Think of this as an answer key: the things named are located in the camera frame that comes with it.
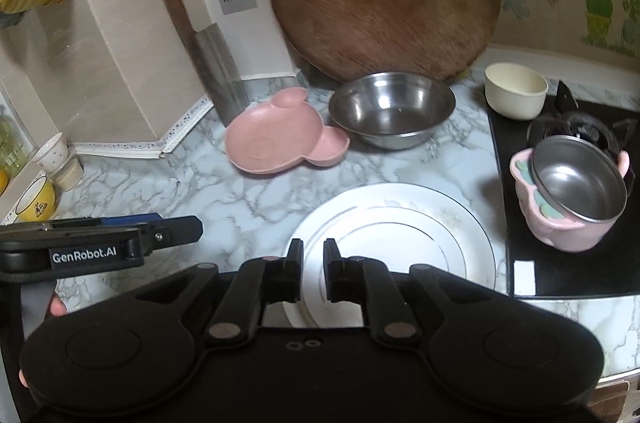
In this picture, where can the pink eared bowl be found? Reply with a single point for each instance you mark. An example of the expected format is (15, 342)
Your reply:
(555, 235)

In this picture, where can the yellow patterned bowl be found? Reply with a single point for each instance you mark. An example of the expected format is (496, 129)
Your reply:
(37, 203)

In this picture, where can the black gas stove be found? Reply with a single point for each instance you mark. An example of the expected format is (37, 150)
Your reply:
(575, 268)

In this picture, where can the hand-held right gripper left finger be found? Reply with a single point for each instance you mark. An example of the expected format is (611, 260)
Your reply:
(295, 268)

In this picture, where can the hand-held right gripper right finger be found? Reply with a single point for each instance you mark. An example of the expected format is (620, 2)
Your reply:
(331, 268)

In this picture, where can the white patterned teacup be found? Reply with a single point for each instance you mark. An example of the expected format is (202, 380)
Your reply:
(50, 153)

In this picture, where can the black stove burner grate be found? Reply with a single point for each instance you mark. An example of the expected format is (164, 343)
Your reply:
(575, 123)

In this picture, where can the glass bottle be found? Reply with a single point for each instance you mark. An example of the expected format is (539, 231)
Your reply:
(10, 148)

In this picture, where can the small stainless steel bowl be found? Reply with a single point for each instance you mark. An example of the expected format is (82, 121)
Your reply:
(575, 183)

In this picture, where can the person's left hand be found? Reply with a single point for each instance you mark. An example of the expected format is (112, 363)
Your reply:
(56, 306)

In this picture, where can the large stainless steel bowl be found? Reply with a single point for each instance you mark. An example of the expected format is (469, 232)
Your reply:
(390, 103)

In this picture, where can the cream bowl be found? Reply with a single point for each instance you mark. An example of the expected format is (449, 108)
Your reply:
(515, 100)

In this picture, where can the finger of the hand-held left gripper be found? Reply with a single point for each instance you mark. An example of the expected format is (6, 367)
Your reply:
(175, 230)
(142, 218)

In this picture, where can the pink mouse-shaped plate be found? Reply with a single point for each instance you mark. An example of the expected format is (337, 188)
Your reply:
(270, 138)

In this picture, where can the plain white cup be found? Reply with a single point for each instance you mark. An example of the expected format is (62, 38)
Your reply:
(71, 177)

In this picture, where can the white round plate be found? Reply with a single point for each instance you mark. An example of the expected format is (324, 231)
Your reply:
(400, 228)

